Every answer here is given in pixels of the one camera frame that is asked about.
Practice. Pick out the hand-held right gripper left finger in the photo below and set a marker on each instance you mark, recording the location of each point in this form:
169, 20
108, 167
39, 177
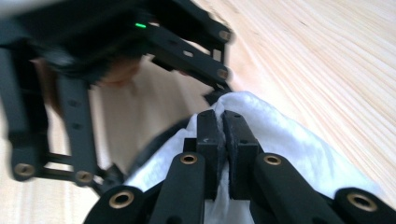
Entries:
210, 140

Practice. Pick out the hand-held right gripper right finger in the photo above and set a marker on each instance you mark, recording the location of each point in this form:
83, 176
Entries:
241, 140

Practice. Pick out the white wet wipe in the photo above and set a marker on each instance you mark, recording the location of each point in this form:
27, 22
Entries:
280, 140

